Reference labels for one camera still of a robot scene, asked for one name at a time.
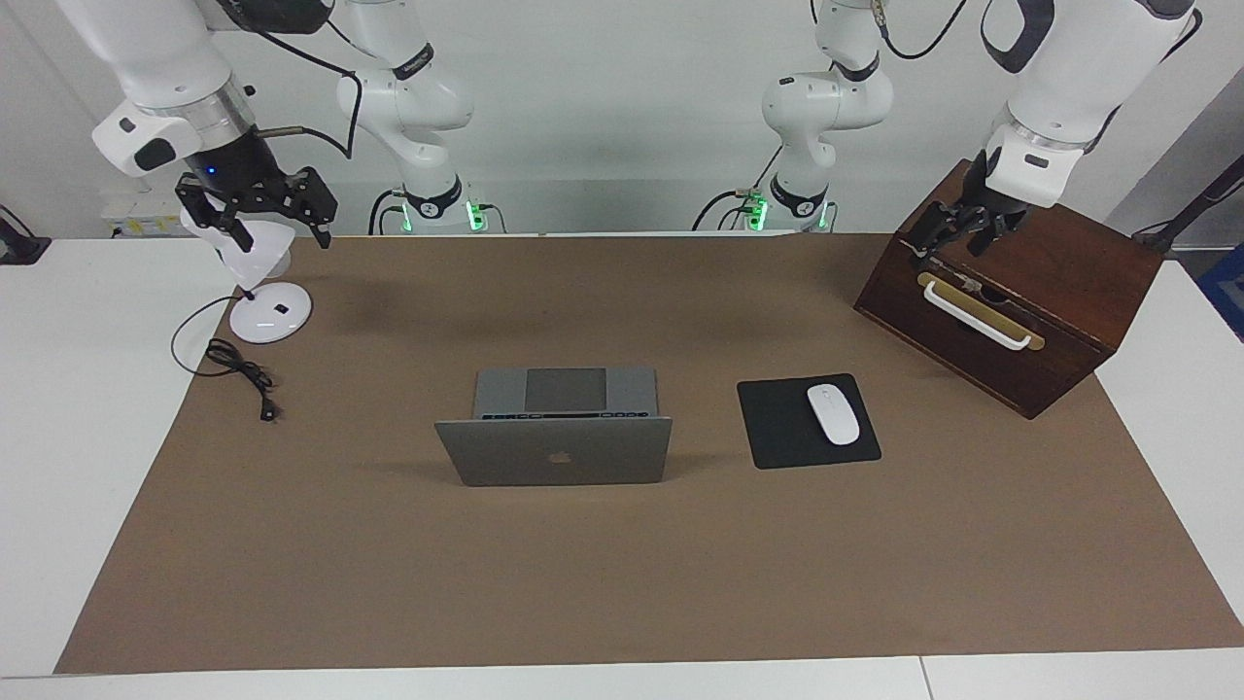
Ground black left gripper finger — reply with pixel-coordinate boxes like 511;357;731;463
909;202;965;263
964;222;1012;260

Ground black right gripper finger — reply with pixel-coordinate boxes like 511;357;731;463
178;185;256;254
287;167;339;250

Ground silver laptop with apple logo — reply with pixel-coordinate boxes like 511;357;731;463
433;367;674;488

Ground dark brown wooden box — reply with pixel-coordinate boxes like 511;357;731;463
853;158;1165;420

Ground white power strip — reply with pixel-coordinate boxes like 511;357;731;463
102;190;190;239

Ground white desk lamp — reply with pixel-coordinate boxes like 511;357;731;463
180;196;314;345

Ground black stand pole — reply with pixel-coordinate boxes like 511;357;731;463
1132;156;1244;256

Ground white computer mouse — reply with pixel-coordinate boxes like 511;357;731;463
807;384;862;446

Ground blue object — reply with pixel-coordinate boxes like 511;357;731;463
1195;243;1244;341

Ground black mouse pad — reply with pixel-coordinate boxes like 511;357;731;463
737;373;882;471

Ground brown table mat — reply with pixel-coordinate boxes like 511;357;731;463
53;231;1244;675

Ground black right arm base cable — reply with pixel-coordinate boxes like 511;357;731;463
366;189;405;237

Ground black arm base cable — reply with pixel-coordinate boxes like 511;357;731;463
691;146;780;232
366;189;405;237

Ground white box handle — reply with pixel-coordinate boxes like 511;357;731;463
921;280;1033;351

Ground brass handle plate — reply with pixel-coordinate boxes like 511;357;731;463
916;271;1046;352

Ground black lamp power cable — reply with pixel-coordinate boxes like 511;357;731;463
171;295;280;423

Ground black clamp mount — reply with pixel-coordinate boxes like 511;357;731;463
0;204;52;265

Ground black left arm base cable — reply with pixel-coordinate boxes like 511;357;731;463
691;146;780;232

